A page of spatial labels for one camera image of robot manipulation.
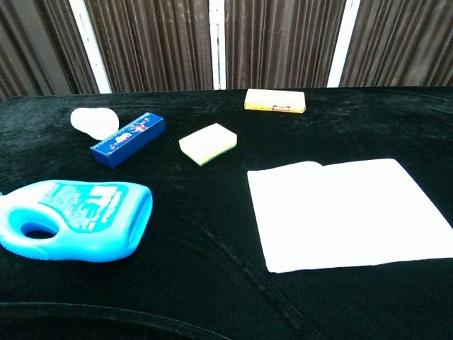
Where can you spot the brown curtain panel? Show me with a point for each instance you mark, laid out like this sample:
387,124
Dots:
152,42
39,46
400,42
279,42

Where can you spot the blue toothpaste box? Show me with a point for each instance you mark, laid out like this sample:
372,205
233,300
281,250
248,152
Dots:
131,140

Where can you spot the white cloth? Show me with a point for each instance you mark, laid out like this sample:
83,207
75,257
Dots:
336,212

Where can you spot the black velvet tablecloth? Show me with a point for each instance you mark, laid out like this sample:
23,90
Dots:
198,219

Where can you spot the yellow green sponge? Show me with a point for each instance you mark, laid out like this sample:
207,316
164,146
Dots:
207,141

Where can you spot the blue detergent bottle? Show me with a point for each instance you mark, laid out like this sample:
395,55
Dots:
88,226

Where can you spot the yellow rectangular box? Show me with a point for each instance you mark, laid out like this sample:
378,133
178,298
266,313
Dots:
274,99

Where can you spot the white frame post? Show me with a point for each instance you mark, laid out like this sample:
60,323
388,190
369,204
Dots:
218,42
342,42
90,46

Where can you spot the white plastic container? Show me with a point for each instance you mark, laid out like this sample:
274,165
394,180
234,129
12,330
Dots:
93,122

